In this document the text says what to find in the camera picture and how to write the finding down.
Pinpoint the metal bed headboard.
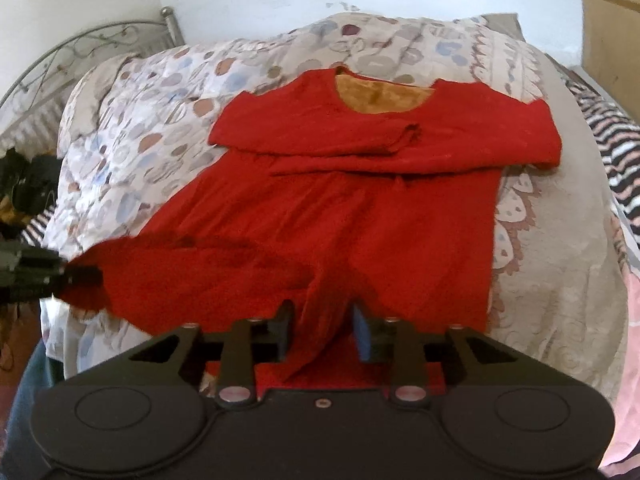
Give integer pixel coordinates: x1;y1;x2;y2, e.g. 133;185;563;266
1;6;184;159

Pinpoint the black white striped cloth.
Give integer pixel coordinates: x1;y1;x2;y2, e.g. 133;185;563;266
549;58;639;246

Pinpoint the red knit sweater dress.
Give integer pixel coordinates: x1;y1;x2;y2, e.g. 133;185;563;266
62;70;562;388

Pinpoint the brown plywood wardrobe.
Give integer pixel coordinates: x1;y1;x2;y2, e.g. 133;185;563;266
582;0;639;119

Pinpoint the patterned circle print quilt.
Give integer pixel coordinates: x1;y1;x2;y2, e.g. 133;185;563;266
44;13;631;401

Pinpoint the pink cloth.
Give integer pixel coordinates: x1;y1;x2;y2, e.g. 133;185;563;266
601;264;639;477

